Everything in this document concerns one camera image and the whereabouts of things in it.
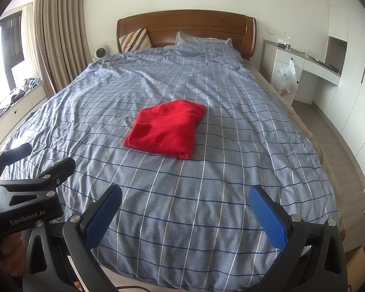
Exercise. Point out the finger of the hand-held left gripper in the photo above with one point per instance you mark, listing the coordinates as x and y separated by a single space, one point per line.
15 153
57 170

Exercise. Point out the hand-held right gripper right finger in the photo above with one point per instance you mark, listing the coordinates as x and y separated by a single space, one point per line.
269 219

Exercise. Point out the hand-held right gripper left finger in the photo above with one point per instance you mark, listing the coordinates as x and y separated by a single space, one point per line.
103 216

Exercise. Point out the red knit sweater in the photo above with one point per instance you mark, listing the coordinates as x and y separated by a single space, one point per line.
164 127

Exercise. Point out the pile of clothes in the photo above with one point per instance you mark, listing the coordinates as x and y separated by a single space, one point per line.
27 83

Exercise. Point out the person's left hand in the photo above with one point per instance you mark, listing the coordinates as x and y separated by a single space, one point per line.
6 249

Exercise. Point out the white window seat cabinet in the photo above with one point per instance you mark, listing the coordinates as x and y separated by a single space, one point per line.
18 109

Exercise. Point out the blue checked duvet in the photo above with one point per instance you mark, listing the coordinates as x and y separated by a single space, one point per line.
185 188

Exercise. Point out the cardboard box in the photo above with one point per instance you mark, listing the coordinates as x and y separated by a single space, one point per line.
357 261

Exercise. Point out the window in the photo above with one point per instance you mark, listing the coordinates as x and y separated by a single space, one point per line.
6 51

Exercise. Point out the sheer curtain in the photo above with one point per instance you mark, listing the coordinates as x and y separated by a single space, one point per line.
33 45

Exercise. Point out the beige bed base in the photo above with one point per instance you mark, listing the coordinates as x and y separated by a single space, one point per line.
279 97

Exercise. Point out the small white fan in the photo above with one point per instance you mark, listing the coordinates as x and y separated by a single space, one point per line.
99 53

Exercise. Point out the beige curtain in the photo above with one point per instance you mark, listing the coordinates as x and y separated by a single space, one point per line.
57 36

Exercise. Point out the white plastic bag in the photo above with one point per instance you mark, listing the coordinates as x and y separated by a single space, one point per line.
286 79

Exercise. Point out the white wardrobe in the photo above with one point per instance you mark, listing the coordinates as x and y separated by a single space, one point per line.
356 97

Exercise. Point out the striped cushion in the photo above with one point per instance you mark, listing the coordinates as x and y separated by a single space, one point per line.
135 39

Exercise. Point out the white desk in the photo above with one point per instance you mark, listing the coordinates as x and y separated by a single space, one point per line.
292 57

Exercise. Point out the bottles on desk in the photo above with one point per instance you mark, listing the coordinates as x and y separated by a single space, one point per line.
284 44

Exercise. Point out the grey pillow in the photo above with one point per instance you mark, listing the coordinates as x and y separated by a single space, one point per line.
188 39

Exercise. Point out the wooden headboard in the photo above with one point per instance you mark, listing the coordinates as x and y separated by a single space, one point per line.
185 24

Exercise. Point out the white wall switch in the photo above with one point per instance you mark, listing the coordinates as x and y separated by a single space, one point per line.
276 32

